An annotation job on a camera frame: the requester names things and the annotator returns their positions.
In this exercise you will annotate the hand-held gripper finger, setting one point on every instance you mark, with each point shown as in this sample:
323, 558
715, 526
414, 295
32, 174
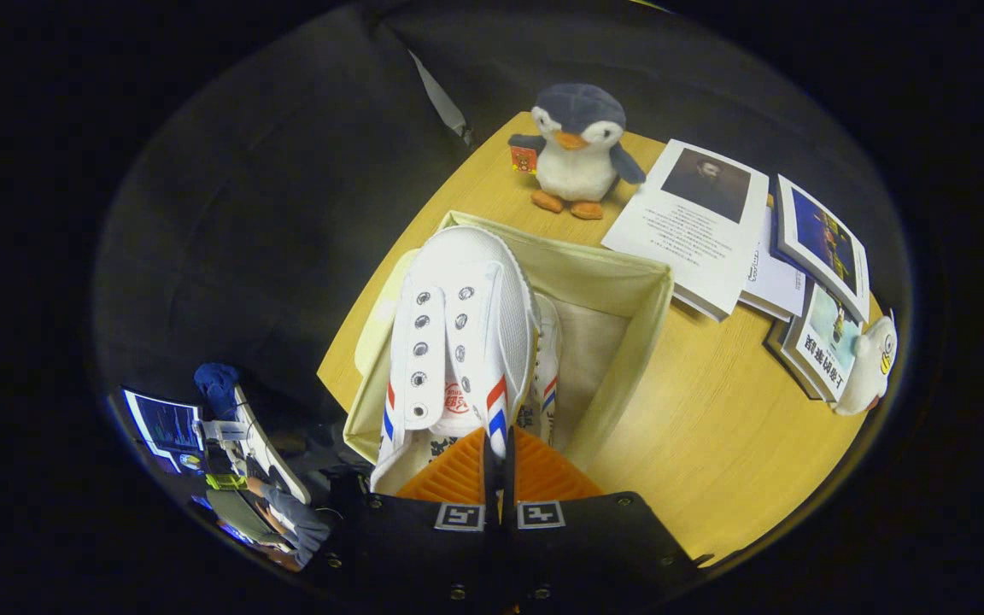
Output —
509, 483
490, 483

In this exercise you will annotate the white stand device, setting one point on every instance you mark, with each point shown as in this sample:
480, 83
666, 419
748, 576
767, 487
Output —
266, 453

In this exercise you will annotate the white canvas shoe striped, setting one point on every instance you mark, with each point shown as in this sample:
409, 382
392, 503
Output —
466, 299
547, 342

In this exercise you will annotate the blue cloth object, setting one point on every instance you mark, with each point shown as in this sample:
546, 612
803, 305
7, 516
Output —
217, 389

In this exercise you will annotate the white paper booklet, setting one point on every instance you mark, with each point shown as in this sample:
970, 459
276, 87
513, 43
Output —
778, 286

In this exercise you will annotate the white duck plush toy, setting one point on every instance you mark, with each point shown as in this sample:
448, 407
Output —
863, 376

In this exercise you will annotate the portrait cover book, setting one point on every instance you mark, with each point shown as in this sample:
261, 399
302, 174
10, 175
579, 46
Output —
688, 239

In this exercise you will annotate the computer monitor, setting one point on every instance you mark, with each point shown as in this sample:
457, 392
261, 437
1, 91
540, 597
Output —
163, 427

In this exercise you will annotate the penguin plush toy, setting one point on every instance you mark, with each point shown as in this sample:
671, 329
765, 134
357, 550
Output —
577, 171

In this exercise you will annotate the beige fabric storage box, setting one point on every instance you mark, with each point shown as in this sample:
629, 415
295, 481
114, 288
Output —
620, 342

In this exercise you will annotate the pale green cover book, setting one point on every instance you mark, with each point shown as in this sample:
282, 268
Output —
825, 342

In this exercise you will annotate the blue picture cover book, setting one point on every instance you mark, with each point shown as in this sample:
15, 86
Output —
821, 239

